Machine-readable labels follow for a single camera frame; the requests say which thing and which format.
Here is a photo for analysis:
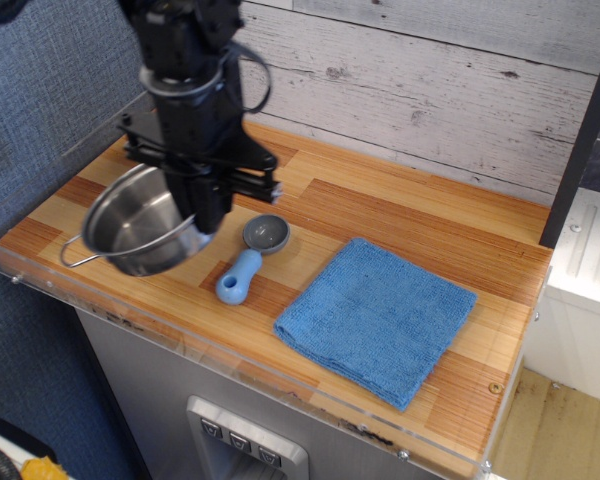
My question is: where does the stainless steel sauce pot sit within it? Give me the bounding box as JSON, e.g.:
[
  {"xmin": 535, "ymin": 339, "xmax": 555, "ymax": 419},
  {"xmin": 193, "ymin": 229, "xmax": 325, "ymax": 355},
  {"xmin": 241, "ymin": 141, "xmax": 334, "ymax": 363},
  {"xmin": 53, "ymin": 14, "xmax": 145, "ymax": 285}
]
[{"xmin": 60, "ymin": 164, "xmax": 214, "ymax": 277}]

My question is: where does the silver toy fridge cabinet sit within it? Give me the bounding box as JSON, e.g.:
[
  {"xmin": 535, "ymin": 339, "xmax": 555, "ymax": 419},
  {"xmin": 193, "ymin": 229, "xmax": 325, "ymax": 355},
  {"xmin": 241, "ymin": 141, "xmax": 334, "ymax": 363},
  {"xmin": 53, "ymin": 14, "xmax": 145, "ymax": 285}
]
[{"xmin": 78, "ymin": 311, "xmax": 433, "ymax": 479}]

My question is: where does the grey blue toy scoop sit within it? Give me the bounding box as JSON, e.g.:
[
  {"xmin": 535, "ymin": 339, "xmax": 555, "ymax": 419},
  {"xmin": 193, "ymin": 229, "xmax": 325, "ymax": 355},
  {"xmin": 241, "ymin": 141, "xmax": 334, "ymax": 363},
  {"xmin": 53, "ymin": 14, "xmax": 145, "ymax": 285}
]
[{"xmin": 216, "ymin": 214, "xmax": 291, "ymax": 305}]

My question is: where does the yellow object at corner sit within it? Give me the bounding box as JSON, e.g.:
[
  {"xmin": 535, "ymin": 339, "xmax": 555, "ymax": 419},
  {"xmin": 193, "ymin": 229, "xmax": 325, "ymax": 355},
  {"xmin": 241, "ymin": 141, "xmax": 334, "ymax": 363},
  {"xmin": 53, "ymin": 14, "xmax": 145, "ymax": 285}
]
[{"xmin": 20, "ymin": 457, "xmax": 70, "ymax": 480}]

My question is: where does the black right vertical post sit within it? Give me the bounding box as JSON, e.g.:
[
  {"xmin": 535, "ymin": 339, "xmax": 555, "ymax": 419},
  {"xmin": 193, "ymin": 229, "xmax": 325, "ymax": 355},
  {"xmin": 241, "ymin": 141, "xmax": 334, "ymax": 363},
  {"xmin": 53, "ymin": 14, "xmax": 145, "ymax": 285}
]
[{"xmin": 539, "ymin": 72, "xmax": 600, "ymax": 248}]

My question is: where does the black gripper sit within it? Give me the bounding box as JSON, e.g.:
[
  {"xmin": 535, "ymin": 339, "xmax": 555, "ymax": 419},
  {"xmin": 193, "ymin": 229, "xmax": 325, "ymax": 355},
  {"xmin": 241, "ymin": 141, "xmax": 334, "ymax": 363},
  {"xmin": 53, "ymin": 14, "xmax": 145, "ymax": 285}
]
[{"xmin": 120, "ymin": 74, "xmax": 282, "ymax": 235}]

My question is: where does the white side unit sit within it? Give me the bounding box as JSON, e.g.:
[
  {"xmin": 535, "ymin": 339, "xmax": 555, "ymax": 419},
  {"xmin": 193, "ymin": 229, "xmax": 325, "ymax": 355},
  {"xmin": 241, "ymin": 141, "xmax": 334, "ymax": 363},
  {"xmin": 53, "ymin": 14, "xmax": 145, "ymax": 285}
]
[{"xmin": 523, "ymin": 188, "xmax": 600, "ymax": 399}]

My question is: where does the blue folded cloth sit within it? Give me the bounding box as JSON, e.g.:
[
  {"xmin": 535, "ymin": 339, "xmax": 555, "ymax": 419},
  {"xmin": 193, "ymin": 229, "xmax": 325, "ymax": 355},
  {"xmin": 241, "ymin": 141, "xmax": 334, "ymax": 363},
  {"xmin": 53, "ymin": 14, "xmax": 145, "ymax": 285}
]
[{"xmin": 273, "ymin": 238, "xmax": 477, "ymax": 411}]

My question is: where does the silver dispenser button panel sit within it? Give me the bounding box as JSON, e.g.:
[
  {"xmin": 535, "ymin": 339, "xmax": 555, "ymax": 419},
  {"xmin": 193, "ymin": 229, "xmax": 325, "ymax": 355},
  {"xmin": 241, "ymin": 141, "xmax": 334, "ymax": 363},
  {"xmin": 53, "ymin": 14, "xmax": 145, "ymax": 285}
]
[{"xmin": 187, "ymin": 395, "xmax": 310, "ymax": 479}]

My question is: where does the clear acrylic edge guard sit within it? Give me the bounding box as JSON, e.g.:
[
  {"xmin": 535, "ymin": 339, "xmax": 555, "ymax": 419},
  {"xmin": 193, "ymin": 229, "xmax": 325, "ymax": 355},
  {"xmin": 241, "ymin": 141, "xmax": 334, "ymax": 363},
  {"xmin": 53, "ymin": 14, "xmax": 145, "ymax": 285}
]
[{"xmin": 0, "ymin": 123, "xmax": 550, "ymax": 479}]

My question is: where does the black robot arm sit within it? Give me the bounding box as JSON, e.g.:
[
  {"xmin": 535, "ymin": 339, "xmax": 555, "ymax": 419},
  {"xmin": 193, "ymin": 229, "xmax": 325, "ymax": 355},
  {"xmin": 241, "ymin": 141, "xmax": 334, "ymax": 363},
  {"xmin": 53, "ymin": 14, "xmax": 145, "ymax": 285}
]
[{"xmin": 119, "ymin": 1, "xmax": 281, "ymax": 234}]

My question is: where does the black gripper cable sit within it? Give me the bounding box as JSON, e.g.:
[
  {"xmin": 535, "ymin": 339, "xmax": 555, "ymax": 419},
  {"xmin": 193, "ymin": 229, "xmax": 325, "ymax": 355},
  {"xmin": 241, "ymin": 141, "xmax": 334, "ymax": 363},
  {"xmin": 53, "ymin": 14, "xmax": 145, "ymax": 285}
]
[{"xmin": 224, "ymin": 42, "xmax": 273, "ymax": 114}]

